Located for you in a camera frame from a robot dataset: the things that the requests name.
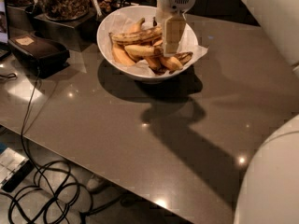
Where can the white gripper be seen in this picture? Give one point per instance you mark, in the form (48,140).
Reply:
(177,0)

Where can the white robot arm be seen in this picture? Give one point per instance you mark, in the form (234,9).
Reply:
(261,183)

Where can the top spotted banana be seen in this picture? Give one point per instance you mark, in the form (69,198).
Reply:
(137,37)

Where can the spotted banana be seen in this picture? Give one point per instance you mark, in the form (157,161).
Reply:
(144,51)
(137,37)

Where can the dark overripe banana right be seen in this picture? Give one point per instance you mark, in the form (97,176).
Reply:
(184,57)

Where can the upright back banana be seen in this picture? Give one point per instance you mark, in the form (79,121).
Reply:
(136,26)

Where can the front right yellow banana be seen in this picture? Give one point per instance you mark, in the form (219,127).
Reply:
(171,63)

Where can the small lower centre banana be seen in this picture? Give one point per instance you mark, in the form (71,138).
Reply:
(154,64)

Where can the middle spotted banana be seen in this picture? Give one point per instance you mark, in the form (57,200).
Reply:
(144,51)

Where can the white ceramic bowl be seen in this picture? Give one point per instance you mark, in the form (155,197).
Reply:
(146,44)

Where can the left orange-yellow banana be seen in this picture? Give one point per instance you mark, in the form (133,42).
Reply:
(118,52)

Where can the white paper liner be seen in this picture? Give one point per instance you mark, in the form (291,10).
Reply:
(187,41)

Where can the dark metal stand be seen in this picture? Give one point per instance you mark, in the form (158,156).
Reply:
(76,35)

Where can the glass jar of nuts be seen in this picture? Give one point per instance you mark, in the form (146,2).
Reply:
(64,10)

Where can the black box device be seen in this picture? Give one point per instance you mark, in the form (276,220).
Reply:
(41,56)

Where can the tablet screen at left edge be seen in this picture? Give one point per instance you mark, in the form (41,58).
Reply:
(4,32)

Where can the checkered box on floor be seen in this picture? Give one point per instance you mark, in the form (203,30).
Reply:
(14,167)

